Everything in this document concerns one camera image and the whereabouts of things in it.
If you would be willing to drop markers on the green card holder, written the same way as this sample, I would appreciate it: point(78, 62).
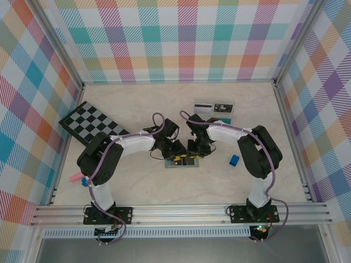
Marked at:
point(192, 163)

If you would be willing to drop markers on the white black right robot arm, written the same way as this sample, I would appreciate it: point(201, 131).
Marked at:
point(260, 153)

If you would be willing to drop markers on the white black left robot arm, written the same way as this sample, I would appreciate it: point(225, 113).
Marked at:
point(98, 161)

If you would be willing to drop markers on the teal card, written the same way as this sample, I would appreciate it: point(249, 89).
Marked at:
point(226, 121)

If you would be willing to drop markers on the white card with black stripe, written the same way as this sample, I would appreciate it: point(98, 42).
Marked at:
point(203, 109)

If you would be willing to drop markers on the black card with white print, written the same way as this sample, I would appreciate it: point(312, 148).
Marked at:
point(223, 108)

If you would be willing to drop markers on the blue toy block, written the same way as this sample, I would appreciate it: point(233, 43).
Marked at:
point(234, 161)

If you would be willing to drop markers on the clear acrylic box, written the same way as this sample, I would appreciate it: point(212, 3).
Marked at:
point(214, 100)

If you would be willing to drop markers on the black grey chessboard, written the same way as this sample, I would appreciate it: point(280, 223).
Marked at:
point(90, 120)

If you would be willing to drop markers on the small blue plastic piece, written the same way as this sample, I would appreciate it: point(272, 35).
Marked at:
point(86, 182)

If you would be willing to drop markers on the small circuit board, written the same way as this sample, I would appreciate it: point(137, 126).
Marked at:
point(260, 228)
point(109, 230)

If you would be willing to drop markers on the pink cylindrical object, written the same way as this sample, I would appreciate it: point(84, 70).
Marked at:
point(76, 177)

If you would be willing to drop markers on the wide aluminium mounting rail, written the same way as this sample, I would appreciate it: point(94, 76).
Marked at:
point(178, 213)

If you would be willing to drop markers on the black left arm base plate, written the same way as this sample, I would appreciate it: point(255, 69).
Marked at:
point(124, 215)

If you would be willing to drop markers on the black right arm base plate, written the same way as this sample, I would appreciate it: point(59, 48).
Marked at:
point(235, 213)

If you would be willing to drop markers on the aluminium frame rail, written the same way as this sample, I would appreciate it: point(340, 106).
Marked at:
point(292, 137)
point(78, 96)

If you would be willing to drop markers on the aluminium frame post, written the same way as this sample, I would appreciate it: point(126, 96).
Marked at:
point(299, 41)
point(61, 46)

